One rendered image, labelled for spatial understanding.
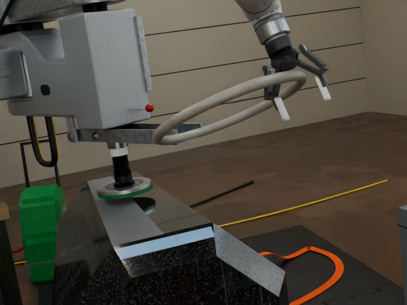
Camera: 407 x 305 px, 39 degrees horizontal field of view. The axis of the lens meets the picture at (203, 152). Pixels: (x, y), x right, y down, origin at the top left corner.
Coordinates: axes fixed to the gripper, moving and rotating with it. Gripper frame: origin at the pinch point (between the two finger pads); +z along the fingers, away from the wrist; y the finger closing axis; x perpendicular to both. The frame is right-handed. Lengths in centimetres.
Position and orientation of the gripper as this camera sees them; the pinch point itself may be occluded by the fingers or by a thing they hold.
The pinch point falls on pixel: (305, 106)
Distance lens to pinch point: 161.1
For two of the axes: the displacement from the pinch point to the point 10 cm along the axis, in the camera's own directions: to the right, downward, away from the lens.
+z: 3.8, 9.2, -1.1
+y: -7.3, 3.7, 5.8
